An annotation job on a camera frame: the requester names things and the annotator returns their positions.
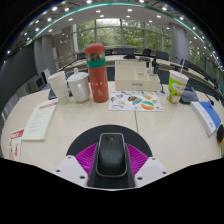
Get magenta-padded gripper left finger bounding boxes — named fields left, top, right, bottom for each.
left=54, top=142, right=99, bottom=189

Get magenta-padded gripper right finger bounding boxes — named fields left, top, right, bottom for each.
left=125, top=143, right=169, bottom=189

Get black computer mouse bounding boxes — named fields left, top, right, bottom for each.
left=95, top=132, right=129, bottom=179

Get colourful sticker sheet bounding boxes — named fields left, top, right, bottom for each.
left=107, top=90, right=165, bottom=112

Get white booklet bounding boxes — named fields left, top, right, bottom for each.
left=21, top=98, right=59, bottom=142

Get white lidded mug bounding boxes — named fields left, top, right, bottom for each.
left=66, top=67, right=92, bottom=103

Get white paper cup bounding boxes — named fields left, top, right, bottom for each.
left=47, top=70, right=71, bottom=105

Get white cardboard box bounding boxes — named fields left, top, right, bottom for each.
left=114, top=60, right=162, bottom=93

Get green paper cup with straw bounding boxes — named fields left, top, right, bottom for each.
left=166, top=59, right=190, bottom=106

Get blue and white book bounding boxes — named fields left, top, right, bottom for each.
left=189, top=100, right=223, bottom=138

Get dark flat case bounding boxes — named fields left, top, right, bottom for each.
left=179, top=83, right=201, bottom=105

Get red thermos bottle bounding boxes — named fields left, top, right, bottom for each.
left=84, top=43, right=110, bottom=104

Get black handheld microphone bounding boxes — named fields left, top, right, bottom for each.
left=215, top=123, right=224, bottom=147

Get dark office chairs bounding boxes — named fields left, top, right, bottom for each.
left=74, top=47, right=221, bottom=86

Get ceiling lights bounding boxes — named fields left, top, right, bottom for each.
left=6, top=0, right=214, bottom=58

